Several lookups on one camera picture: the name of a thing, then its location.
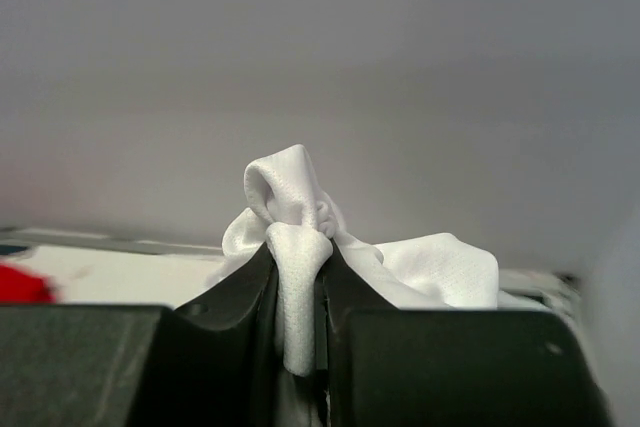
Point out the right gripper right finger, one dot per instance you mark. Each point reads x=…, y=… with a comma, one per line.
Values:
x=378, y=365

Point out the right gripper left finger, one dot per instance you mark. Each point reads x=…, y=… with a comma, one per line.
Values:
x=210, y=362

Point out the white t shirt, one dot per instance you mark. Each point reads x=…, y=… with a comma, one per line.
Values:
x=288, y=212

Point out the folded red t shirt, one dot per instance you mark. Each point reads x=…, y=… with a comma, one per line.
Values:
x=22, y=286

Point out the blue label sticker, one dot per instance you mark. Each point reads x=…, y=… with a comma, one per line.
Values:
x=13, y=250

